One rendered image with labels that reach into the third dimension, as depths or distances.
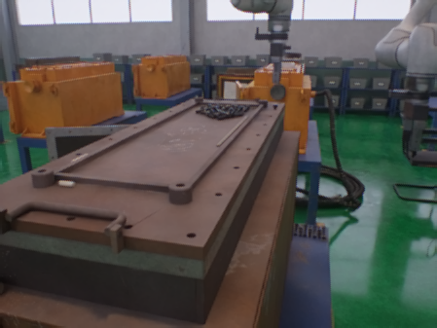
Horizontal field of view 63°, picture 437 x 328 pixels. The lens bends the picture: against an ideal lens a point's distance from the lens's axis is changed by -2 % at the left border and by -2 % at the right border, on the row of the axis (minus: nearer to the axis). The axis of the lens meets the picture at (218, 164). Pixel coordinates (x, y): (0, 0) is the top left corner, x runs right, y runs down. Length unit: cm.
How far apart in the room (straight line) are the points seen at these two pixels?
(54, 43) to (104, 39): 170
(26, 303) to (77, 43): 1155
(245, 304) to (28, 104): 414
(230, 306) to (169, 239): 16
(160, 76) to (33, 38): 670
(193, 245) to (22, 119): 424
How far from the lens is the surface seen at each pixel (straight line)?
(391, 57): 145
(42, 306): 67
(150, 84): 709
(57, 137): 198
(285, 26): 148
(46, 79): 443
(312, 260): 185
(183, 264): 53
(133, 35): 1116
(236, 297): 63
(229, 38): 1026
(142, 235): 54
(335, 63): 908
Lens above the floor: 162
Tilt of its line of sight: 19 degrees down
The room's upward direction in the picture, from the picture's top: straight up
